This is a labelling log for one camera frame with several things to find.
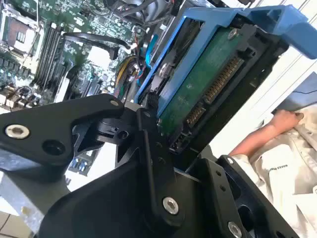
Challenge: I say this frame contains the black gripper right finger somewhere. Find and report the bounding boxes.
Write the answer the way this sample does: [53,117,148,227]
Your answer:
[185,154,301,238]

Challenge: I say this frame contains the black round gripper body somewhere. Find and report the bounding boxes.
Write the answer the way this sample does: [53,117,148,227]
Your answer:
[39,158,219,238]

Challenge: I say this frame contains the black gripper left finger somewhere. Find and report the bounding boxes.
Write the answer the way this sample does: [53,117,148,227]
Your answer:
[0,91,186,228]

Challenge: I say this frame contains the hard disk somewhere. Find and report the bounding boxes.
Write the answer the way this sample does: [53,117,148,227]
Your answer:
[135,6,317,156]

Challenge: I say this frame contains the person's bare hand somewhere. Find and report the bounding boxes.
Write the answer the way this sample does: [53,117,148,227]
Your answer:
[271,109,306,133]

